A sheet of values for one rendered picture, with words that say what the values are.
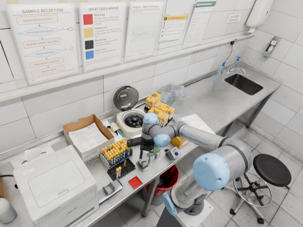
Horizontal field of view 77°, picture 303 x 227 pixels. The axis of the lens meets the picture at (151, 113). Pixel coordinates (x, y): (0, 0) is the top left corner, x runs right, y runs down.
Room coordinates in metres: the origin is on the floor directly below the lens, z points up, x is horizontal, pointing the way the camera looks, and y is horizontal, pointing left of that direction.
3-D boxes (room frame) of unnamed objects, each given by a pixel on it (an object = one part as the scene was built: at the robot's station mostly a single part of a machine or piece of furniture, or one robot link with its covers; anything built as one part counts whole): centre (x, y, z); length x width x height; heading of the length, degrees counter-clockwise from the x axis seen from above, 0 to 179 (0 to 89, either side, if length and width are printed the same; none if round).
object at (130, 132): (1.08, 0.11, 0.94); 0.30 x 0.24 x 0.12; 40
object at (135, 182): (0.64, 0.01, 0.88); 0.07 x 0.07 x 0.01; 49
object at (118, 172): (0.71, 0.12, 0.93); 0.17 x 0.09 x 0.11; 139
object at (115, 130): (0.98, 0.26, 0.92); 0.24 x 0.12 x 0.10; 49
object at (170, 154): (0.91, -0.20, 0.92); 0.13 x 0.07 x 0.08; 49
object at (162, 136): (0.70, -0.08, 1.29); 0.11 x 0.11 x 0.08; 38
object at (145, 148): (0.77, -0.01, 1.14); 0.09 x 0.08 x 0.12; 95
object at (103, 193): (0.52, 0.17, 0.92); 0.21 x 0.07 x 0.05; 139
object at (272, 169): (1.19, -1.20, 0.33); 0.52 x 0.51 x 0.65; 162
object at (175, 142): (1.06, -0.26, 0.93); 0.13 x 0.13 x 0.10; 48
